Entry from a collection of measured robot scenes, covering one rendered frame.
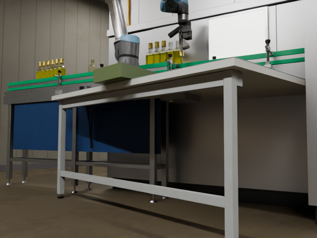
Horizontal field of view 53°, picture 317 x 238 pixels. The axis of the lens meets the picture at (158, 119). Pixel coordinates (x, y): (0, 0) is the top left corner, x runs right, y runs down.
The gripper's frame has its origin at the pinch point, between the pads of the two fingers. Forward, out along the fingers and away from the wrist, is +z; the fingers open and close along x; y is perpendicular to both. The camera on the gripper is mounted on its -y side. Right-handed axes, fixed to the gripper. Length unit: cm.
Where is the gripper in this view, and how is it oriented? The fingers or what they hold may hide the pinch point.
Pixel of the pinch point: (181, 51)
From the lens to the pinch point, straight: 219.3
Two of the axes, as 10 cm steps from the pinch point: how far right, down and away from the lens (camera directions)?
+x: 2.3, 0.5, 9.7
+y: 9.7, -0.4, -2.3
